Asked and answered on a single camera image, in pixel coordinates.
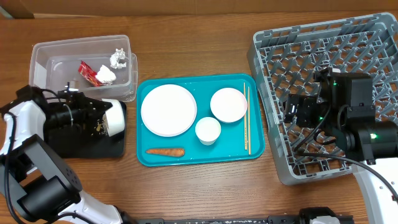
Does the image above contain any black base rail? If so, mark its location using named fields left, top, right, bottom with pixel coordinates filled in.
left=133, top=207, right=355, bottom=224

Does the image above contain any white paper cup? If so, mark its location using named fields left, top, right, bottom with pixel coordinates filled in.
left=195, top=117, right=221, bottom=146

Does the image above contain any clear plastic bin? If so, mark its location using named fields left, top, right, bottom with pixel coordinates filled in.
left=29, top=35, right=138, bottom=102

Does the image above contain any orange carrot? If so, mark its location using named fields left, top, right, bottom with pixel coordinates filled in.
left=146, top=148, right=185, bottom=157

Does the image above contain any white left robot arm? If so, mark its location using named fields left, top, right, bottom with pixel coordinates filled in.
left=1, top=85, right=134, bottom=223

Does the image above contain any small pink plate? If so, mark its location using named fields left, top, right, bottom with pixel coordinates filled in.
left=210, top=88, right=248, bottom=123

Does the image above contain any grey dish rack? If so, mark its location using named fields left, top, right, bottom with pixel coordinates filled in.
left=248, top=12, right=397, bottom=185

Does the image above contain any white tissue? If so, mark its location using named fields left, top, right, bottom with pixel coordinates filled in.
left=95, top=65, right=116, bottom=85

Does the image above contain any wooden chopstick left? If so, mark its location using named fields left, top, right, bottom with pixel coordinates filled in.
left=243, top=83, right=248, bottom=151

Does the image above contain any red snack wrapper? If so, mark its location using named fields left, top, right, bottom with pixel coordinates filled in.
left=78, top=61, right=103, bottom=86

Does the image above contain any white bowl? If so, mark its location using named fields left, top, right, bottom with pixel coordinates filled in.
left=102, top=99, right=125, bottom=137

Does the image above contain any wooden chopstick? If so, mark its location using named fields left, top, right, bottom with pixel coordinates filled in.
left=247, top=87, right=251, bottom=155
left=243, top=83, right=248, bottom=151

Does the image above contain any wooden chopstick right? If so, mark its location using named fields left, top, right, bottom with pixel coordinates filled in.
left=247, top=87, right=251, bottom=155

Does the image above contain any black waste tray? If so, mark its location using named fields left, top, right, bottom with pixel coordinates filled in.
left=44, top=101, right=126, bottom=159

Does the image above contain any foil ball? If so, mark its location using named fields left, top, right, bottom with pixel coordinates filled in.
left=109, top=48, right=127, bottom=69

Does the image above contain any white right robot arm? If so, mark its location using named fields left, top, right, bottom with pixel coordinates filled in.
left=284, top=68, right=397, bottom=223

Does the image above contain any large pink plate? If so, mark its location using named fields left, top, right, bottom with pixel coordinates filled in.
left=141, top=84, right=197, bottom=137

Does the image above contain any teal plastic tray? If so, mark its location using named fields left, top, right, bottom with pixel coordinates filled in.
left=136, top=73, right=266, bottom=167

